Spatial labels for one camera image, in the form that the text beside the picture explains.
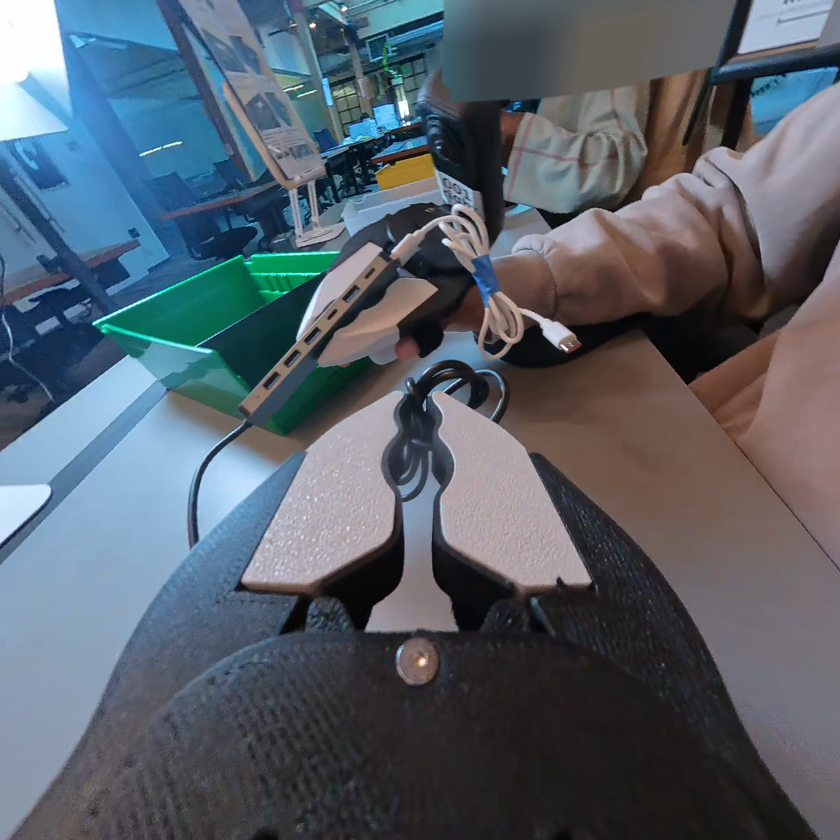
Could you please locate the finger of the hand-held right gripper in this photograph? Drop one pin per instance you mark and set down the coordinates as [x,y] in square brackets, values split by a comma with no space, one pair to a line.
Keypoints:
[367,321]

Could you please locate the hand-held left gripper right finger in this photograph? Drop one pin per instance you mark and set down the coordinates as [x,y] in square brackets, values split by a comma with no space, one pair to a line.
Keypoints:
[512,512]

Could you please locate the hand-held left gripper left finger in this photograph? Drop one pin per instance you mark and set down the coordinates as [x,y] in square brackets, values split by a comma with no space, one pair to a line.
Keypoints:
[328,512]

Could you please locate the green plastic bin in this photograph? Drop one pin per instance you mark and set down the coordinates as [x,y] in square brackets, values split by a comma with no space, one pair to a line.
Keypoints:
[170,367]

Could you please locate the yellow plastic bin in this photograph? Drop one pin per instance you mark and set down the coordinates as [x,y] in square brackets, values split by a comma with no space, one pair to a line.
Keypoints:
[400,174]

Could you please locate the clear plastic bin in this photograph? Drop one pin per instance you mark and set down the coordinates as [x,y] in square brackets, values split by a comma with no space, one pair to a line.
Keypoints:
[367,210]

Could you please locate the black office chair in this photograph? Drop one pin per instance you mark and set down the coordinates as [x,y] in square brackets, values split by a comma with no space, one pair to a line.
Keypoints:
[59,308]
[229,239]

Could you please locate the document stand with instruction sheet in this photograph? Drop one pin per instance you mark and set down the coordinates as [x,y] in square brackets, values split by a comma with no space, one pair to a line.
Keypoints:
[262,98]
[19,508]

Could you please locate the tan plywood chair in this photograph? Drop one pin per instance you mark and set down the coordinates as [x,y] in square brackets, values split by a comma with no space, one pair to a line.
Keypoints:
[682,124]

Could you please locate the person's beige hoodie torso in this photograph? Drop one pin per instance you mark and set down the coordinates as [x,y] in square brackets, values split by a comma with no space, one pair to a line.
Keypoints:
[787,407]

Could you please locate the black metal rack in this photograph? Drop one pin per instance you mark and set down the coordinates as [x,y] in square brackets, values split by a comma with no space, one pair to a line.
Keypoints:
[774,65]

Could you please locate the white paper sign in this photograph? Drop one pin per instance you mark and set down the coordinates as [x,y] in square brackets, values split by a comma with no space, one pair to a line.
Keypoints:
[781,26]

